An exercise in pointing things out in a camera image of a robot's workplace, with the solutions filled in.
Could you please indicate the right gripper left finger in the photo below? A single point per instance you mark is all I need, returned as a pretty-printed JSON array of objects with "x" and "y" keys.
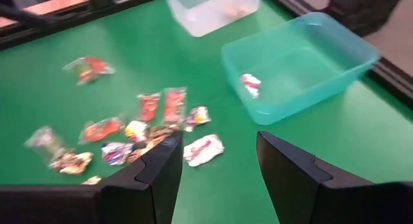
[{"x": 151, "y": 185}]

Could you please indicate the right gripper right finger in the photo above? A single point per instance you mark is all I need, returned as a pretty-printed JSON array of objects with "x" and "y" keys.
[{"x": 297, "y": 185}]

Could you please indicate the brown gold chocolate bar wrapper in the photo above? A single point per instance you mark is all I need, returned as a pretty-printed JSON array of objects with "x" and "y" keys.
[
  {"x": 71, "y": 162},
  {"x": 159, "y": 132},
  {"x": 138, "y": 152}
]

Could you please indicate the small white candy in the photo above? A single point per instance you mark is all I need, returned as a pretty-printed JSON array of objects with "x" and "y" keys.
[{"x": 92, "y": 180}]

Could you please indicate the white red candy wrapper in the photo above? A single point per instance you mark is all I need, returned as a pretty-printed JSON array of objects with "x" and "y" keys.
[
  {"x": 203, "y": 149},
  {"x": 251, "y": 85}
]

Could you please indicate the red gummy candy packet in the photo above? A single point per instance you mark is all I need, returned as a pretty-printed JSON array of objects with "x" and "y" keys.
[
  {"x": 101, "y": 129},
  {"x": 174, "y": 105},
  {"x": 149, "y": 106}
]

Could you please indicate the white yellow red candy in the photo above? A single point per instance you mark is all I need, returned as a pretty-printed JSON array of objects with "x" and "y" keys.
[{"x": 197, "y": 117}]

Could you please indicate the clear gummy candy packet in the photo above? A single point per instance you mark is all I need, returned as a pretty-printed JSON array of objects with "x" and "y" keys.
[
  {"x": 88, "y": 69},
  {"x": 45, "y": 140}
]

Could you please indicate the white blue red candy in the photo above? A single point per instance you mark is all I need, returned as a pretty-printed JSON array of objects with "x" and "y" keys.
[{"x": 116, "y": 153}]

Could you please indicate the green table mat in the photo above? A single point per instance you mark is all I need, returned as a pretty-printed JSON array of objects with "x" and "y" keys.
[{"x": 219, "y": 191}]

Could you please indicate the teal plastic bin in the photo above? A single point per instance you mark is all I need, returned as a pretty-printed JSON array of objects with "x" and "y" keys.
[{"x": 322, "y": 56}]

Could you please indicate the clear plastic bin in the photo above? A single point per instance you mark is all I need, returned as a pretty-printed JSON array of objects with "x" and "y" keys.
[{"x": 209, "y": 20}]

